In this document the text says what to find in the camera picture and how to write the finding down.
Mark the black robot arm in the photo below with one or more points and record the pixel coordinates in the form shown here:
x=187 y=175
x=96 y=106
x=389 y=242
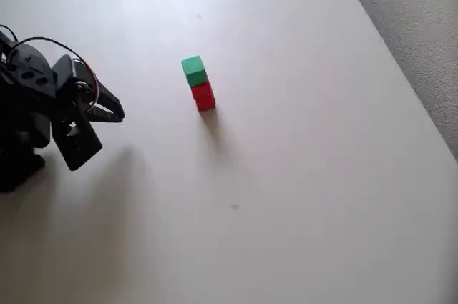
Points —
x=21 y=103

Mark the black gripper camera mount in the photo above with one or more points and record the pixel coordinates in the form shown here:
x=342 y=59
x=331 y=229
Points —
x=78 y=144

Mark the green cube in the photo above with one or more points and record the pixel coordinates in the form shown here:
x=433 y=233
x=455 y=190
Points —
x=193 y=69

